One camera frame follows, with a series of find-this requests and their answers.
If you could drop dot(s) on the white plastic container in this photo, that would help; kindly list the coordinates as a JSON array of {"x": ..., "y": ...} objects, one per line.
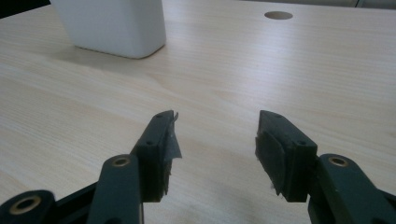
[{"x": 113, "y": 26}]

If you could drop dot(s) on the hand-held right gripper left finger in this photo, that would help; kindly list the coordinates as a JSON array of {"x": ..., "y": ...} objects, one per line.
[{"x": 152, "y": 155}]

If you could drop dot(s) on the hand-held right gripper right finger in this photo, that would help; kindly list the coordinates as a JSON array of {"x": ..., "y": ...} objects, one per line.
[{"x": 286, "y": 155}]

